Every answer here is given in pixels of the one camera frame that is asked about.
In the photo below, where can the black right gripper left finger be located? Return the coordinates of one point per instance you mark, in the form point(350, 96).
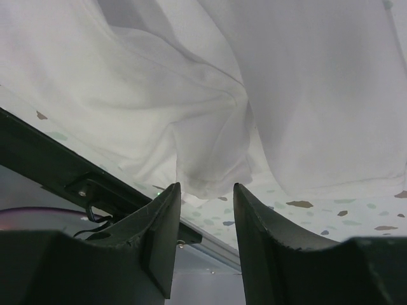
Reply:
point(130, 262)

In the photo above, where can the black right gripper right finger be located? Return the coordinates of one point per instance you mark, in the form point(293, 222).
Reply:
point(283, 263)

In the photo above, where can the white t shirt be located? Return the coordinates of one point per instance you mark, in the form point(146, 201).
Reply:
point(309, 94)

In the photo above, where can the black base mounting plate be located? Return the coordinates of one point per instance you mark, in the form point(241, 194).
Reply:
point(79, 168)

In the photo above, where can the aluminium frame rail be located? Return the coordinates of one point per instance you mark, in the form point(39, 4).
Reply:
point(208, 244)

